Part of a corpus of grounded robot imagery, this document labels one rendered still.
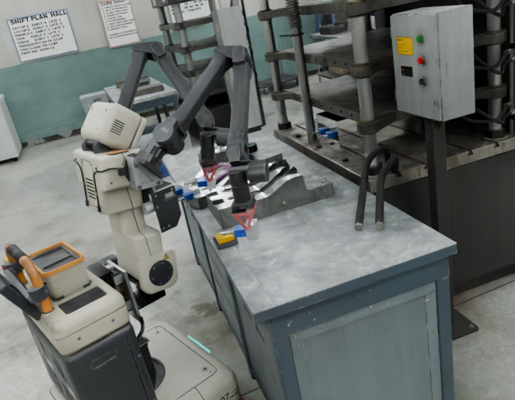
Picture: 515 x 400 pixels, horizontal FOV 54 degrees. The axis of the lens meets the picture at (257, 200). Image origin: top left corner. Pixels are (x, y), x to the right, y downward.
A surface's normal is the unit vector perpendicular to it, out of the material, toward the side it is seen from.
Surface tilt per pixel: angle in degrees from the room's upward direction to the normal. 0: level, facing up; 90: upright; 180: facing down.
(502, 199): 90
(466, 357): 0
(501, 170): 90
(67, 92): 90
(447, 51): 90
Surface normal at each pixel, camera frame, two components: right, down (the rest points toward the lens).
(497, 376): -0.18, -0.91
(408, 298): 0.30, 0.30
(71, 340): 0.63, 0.18
